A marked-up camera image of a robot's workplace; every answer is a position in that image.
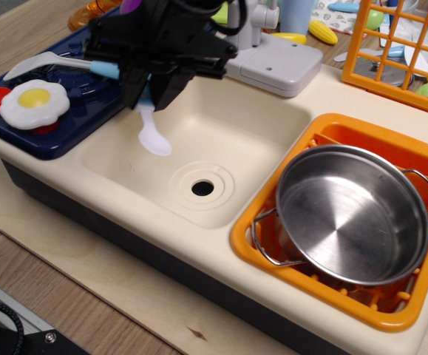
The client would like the yellow toy corn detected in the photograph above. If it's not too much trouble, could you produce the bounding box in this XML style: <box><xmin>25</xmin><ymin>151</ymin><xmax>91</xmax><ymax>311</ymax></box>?
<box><xmin>308</xmin><ymin>20</ymin><xmax>339</xmax><ymax>45</ymax></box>

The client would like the green toy ball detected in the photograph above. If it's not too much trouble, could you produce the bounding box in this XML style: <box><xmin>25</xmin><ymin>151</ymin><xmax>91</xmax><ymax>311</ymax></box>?
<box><xmin>365</xmin><ymin>10</ymin><xmax>384</xmax><ymax>30</ymax></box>

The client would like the orange dish drainer basket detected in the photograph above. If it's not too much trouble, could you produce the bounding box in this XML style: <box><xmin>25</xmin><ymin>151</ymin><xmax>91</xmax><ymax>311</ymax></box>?
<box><xmin>231</xmin><ymin>113</ymin><xmax>428</xmax><ymax>332</ymax></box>

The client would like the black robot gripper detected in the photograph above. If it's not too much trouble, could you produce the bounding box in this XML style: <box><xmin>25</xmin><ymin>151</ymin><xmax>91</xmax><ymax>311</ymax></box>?
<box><xmin>84</xmin><ymin>1</ymin><xmax>238</xmax><ymax>111</ymax></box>

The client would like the purple toy eggplant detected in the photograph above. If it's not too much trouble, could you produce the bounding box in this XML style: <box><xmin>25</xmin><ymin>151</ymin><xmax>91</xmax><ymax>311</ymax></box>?
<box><xmin>120</xmin><ymin>0</ymin><xmax>142</xmax><ymax>15</ymax></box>

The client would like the cream toy kitchen sink unit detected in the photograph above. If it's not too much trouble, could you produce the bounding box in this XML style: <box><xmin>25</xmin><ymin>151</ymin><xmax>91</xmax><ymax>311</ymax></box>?
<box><xmin>0</xmin><ymin>66</ymin><xmax>428</xmax><ymax>354</ymax></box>

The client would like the orange transparent toy lid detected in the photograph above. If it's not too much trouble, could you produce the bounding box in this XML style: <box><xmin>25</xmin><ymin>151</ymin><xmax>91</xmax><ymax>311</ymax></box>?
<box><xmin>67</xmin><ymin>0</ymin><xmax>123</xmax><ymax>32</ymax></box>

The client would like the blue handled white spoon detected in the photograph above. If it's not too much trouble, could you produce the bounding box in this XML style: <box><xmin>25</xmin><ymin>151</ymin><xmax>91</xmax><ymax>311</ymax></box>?
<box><xmin>135</xmin><ymin>83</ymin><xmax>172</xmax><ymax>156</ymax></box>

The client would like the light wooden board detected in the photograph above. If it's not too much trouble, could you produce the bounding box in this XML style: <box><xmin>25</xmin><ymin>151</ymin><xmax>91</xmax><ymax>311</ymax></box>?
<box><xmin>0</xmin><ymin>1</ymin><xmax>428</xmax><ymax>354</ymax></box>

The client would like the grey toy faucet base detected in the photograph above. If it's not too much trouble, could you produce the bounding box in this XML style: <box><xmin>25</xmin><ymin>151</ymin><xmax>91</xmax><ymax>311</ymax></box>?
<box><xmin>225</xmin><ymin>1</ymin><xmax>323</xmax><ymax>98</ymax></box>

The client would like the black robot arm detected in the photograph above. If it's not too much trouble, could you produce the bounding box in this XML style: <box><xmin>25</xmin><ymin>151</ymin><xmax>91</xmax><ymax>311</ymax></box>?
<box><xmin>84</xmin><ymin>1</ymin><xmax>248</xmax><ymax>110</ymax></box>

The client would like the black braided cable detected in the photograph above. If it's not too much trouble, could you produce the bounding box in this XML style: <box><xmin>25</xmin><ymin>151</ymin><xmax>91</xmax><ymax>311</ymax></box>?
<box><xmin>0</xmin><ymin>298</ymin><xmax>25</xmax><ymax>355</ymax></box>

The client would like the stainless steel pan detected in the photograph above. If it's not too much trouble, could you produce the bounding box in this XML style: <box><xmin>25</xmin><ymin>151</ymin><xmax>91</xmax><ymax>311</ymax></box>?
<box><xmin>273</xmin><ymin>144</ymin><xmax>428</xmax><ymax>287</ymax></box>

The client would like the navy blue toy stove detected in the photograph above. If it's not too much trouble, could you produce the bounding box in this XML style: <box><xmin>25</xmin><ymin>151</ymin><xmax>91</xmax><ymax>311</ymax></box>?
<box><xmin>0</xmin><ymin>3</ymin><xmax>180</xmax><ymax>161</ymax></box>

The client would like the light blue cup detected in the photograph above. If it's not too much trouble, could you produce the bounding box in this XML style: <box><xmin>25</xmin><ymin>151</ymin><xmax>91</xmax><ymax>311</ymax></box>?
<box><xmin>279</xmin><ymin>0</ymin><xmax>315</xmax><ymax>35</ymax></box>

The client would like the grey spatula blue handle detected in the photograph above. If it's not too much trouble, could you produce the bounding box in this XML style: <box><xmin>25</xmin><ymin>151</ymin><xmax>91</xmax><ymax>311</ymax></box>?
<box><xmin>3</xmin><ymin>52</ymin><xmax>120</xmax><ymax>81</ymax></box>

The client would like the yellow toy banana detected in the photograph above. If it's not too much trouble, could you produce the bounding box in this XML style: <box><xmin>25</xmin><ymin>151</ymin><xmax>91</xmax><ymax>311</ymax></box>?
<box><xmin>272</xmin><ymin>33</ymin><xmax>307</xmax><ymax>45</ymax></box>

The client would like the toy fried egg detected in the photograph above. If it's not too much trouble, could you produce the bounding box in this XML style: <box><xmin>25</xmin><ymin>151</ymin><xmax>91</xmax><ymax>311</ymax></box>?
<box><xmin>0</xmin><ymin>79</ymin><xmax>70</xmax><ymax>130</ymax></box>

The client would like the orange wire rack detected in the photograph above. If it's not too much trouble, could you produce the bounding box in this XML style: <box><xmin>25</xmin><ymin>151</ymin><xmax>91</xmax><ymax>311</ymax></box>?
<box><xmin>342</xmin><ymin>1</ymin><xmax>428</xmax><ymax>112</ymax></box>

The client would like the round metal lid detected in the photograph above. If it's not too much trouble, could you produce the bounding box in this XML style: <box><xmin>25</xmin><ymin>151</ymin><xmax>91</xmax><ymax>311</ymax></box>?
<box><xmin>353</xmin><ymin>57</ymin><xmax>416</xmax><ymax>88</ymax></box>

